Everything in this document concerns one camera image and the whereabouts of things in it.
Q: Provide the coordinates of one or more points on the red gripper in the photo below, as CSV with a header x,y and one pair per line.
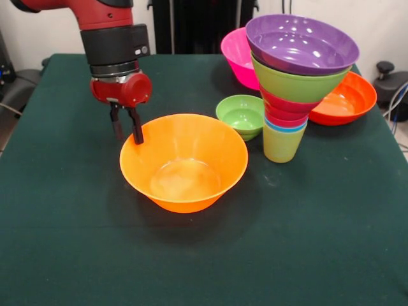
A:
x,y
121,92

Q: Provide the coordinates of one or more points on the large orange bowl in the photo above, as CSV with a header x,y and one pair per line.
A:
x,y
185,159

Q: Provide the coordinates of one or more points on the blue cup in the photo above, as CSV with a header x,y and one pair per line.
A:
x,y
271,125

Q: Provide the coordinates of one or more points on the red cup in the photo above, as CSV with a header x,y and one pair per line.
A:
x,y
283,121

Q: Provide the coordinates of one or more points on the small red bowl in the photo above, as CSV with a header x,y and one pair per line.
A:
x,y
283,106

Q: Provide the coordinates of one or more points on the large green bowl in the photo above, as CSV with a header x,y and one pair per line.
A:
x,y
293,89

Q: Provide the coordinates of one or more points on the purple bowl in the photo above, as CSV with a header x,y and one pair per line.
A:
x,y
303,44

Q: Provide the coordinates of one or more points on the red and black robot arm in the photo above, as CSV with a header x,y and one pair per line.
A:
x,y
108,38

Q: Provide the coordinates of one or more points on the black table clamp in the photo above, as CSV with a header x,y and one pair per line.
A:
x,y
46,62

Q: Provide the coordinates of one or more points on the small green bowl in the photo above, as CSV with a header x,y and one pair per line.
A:
x,y
240,118

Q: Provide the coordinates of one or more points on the dark green tablecloth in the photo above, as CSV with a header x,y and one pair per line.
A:
x,y
95,248

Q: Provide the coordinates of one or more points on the pink bowl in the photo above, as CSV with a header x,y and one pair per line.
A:
x,y
237,57

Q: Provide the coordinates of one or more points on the black electronics box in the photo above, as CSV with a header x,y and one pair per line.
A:
x,y
5,70

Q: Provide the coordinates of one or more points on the yellow cup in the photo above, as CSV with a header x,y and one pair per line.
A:
x,y
280,146

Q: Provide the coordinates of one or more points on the red-orange bowl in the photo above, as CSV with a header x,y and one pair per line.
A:
x,y
347,102

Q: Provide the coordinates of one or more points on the black equipment with knob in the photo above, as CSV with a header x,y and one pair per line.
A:
x,y
393,87

